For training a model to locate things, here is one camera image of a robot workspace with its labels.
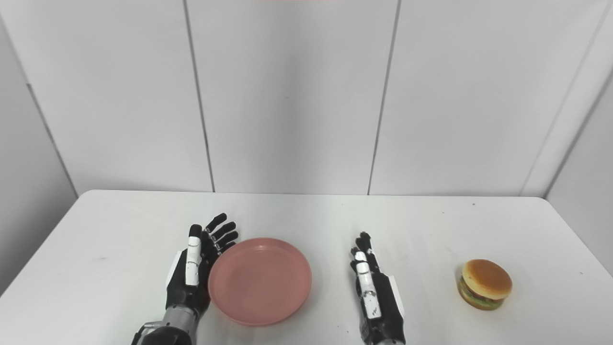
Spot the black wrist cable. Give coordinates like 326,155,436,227
131,322,161,345

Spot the toy hamburger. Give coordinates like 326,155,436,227
457,259,513,311

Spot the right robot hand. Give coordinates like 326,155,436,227
350,232,407,345

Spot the pink plate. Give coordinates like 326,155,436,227
208,237,313,327

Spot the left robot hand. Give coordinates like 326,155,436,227
166,213,239,318

